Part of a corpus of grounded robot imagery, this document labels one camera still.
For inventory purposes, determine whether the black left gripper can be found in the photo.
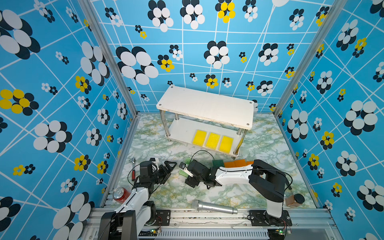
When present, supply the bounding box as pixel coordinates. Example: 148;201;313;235
149;162;176;187

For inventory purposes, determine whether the yellow sponge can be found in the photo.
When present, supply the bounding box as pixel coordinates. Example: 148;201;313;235
192;130;207;147
205;133;221;150
219;136;234;154

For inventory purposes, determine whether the green sponge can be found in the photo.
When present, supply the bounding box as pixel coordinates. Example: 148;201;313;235
212;160;225;168
179;159;191;178

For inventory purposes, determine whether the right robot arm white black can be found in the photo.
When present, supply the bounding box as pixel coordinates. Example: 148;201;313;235
179;160;290;219

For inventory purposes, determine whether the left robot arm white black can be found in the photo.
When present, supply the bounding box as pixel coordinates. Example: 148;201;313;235
98;161;177;240

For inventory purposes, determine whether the white two-tier shelf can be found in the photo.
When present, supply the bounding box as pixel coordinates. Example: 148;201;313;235
157;86;255;159

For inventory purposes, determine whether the silver microphone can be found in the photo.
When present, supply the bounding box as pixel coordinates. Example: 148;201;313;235
192;200;238;215

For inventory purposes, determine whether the orange sponge left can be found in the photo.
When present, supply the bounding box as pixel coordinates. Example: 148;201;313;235
224;162;237;168

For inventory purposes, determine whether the orange sponge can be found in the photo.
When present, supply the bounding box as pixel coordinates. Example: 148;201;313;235
234;160;254;167
224;162;237;168

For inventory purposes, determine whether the orange sponge middle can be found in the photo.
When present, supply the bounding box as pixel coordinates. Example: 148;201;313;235
234;160;254;167

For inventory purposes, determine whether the red soda can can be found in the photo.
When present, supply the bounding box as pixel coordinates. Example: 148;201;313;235
113;187;131;204

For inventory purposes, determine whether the brown jar black lid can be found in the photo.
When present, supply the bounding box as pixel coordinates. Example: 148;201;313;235
286;194;305;208

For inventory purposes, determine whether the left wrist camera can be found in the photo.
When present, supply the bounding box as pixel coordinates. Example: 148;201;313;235
150;158;159;172

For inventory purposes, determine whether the red handled ratchet wrench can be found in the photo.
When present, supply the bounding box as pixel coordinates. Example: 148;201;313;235
130;158;136;182

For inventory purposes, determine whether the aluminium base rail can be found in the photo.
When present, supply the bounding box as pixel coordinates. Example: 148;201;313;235
80;207;340;240

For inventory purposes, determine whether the aluminium frame post left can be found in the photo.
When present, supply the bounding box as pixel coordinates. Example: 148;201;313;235
79;0;138;119

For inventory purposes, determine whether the aluminium frame post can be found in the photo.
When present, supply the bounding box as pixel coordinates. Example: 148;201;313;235
79;0;138;119
274;0;347;118

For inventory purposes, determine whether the aluminium frame post right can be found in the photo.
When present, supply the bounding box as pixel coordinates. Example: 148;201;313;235
274;0;347;118

